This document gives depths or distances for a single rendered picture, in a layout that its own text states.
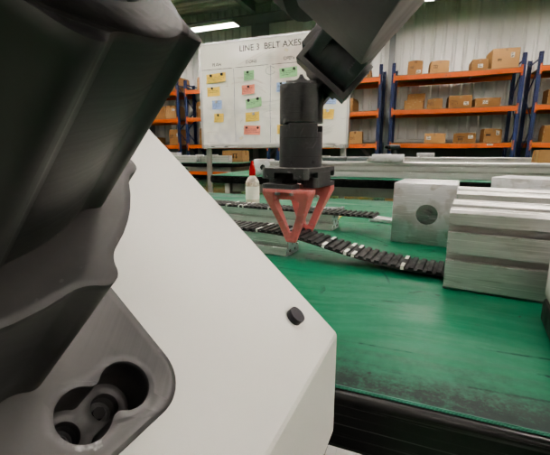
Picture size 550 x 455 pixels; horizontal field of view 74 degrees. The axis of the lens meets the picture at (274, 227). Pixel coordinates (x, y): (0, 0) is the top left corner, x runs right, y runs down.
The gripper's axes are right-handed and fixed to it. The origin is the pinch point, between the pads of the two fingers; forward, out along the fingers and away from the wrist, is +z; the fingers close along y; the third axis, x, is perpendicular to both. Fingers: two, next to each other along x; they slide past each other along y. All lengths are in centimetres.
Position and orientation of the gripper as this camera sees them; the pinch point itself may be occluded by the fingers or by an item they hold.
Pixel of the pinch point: (299, 232)
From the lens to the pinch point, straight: 51.6
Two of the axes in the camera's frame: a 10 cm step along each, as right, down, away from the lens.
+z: 0.0, 9.8, 2.1
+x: -8.8, -1.0, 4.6
